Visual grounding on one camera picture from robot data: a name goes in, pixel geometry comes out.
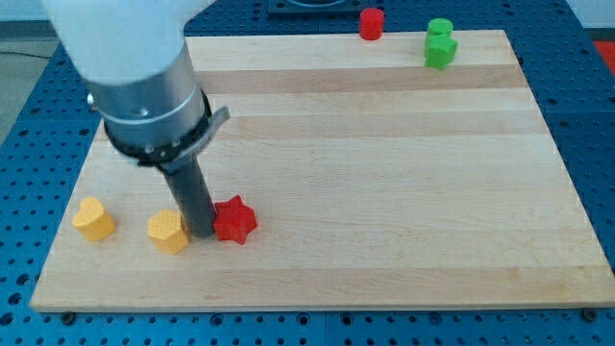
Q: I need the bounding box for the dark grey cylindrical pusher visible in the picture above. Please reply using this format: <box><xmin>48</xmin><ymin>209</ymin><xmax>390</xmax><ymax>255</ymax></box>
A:
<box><xmin>160</xmin><ymin>159</ymin><xmax>217</xmax><ymax>237</ymax></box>

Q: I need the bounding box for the red star block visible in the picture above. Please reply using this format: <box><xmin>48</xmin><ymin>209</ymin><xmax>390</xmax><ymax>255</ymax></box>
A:
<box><xmin>213</xmin><ymin>195</ymin><xmax>258</xmax><ymax>245</ymax></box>

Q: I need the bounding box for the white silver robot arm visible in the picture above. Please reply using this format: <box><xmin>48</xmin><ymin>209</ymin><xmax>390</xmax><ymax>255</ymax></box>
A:
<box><xmin>42</xmin><ymin>0</ymin><xmax>230</xmax><ymax>237</ymax></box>

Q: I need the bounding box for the wooden board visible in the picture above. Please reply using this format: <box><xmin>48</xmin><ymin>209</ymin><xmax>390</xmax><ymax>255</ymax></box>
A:
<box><xmin>31</xmin><ymin>30</ymin><xmax>614</xmax><ymax>313</ymax></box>

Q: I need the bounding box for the green star block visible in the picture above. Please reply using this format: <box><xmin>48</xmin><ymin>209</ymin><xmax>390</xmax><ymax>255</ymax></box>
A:
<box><xmin>424</xmin><ymin>35</ymin><xmax>458</xmax><ymax>70</ymax></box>

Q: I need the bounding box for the yellow hexagon block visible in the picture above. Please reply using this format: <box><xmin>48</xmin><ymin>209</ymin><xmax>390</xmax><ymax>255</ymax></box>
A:
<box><xmin>147</xmin><ymin>210</ymin><xmax>190</xmax><ymax>255</ymax></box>

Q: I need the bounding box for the yellow heart block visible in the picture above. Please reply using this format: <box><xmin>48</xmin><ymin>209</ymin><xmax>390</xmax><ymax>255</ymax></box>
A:
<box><xmin>71</xmin><ymin>197</ymin><xmax>116</xmax><ymax>242</ymax></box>

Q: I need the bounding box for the red cylinder block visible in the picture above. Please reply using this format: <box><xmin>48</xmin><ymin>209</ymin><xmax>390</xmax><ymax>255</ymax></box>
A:
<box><xmin>359</xmin><ymin>8</ymin><xmax>384</xmax><ymax>40</ymax></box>

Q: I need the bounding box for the green cylinder block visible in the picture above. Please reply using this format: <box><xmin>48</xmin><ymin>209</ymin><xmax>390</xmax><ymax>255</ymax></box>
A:
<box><xmin>427</xmin><ymin>17</ymin><xmax>454</xmax><ymax>37</ymax></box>

